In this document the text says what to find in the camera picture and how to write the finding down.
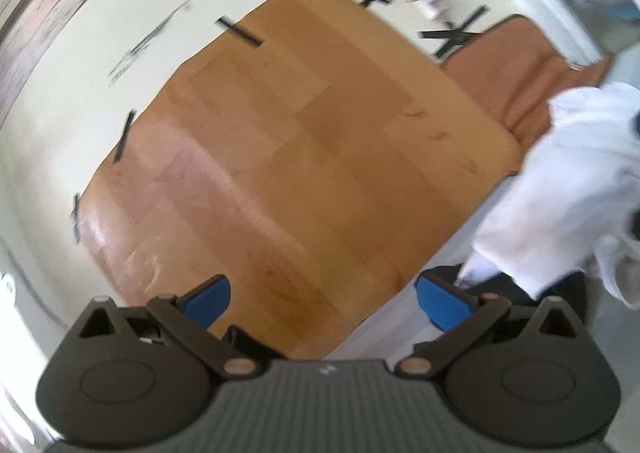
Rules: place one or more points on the white garment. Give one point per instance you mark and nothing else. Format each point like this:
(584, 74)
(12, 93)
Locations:
(570, 183)

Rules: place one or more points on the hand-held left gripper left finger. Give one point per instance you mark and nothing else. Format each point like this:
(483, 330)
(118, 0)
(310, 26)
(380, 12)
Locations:
(210, 297)

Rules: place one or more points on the brown cushion mat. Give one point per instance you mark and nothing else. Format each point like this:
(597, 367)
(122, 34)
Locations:
(505, 73)

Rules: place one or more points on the black star-shaped base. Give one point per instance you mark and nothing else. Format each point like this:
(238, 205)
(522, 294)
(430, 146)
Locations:
(452, 35)

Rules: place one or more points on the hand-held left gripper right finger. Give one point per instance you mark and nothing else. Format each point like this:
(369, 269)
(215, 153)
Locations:
(440, 303)

